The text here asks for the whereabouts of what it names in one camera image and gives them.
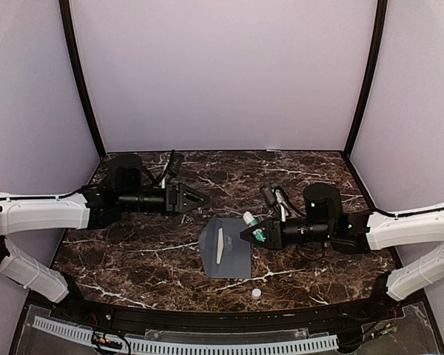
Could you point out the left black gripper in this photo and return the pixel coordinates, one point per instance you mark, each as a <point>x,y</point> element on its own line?
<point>174,198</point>

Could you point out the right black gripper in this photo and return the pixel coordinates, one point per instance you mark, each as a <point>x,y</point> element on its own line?
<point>274,236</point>

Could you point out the green white glue stick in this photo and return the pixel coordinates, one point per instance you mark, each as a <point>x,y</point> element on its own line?
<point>252,223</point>

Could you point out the beige letter paper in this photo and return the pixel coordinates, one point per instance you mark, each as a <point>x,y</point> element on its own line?
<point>220,246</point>

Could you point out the grey envelope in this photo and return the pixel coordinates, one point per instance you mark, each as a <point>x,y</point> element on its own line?
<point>236,259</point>

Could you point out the white glue stick cap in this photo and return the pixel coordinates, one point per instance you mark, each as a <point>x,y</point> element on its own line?
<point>256,293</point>

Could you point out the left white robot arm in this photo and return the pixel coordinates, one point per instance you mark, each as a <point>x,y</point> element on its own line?
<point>127,187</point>

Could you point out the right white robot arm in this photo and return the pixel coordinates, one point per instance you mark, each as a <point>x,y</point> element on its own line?
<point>360,233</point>

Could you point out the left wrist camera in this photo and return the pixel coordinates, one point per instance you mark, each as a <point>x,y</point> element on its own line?
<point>172,168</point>

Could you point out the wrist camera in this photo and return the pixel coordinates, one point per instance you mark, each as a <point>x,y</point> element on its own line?
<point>275,201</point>
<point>172,168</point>

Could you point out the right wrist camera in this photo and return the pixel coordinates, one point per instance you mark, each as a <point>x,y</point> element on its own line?
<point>275,201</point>

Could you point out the left black frame post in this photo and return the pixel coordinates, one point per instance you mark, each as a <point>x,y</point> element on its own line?
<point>78,74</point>

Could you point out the black frame post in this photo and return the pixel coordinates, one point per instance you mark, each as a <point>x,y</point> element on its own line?
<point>78,74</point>
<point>368,77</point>

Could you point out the black front rail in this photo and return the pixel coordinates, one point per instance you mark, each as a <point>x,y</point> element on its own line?
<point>339,317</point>

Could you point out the white slotted cable duct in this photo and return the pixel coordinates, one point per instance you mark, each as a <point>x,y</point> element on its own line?
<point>176,342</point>

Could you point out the right black frame post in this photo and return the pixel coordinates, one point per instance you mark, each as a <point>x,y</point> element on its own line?
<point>368,77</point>

